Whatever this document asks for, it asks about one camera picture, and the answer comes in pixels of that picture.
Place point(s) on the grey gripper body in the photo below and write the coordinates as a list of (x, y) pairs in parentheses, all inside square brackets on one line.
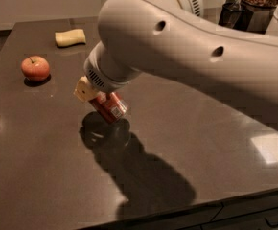
[(98, 75)]

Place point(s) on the red apple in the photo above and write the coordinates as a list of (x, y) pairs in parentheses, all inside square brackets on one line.
[(35, 68)]

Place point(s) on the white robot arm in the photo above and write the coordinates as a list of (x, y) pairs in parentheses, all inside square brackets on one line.
[(166, 39)]

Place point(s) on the yellow sponge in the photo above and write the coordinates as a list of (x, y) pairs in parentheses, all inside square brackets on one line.
[(69, 38)]

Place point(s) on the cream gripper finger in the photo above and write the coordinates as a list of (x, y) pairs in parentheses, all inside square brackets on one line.
[(84, 90)]

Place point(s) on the black container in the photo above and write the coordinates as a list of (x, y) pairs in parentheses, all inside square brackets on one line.
[(235, 16)]

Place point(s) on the red coke can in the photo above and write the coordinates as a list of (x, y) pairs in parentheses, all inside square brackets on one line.
[(111, 106)]

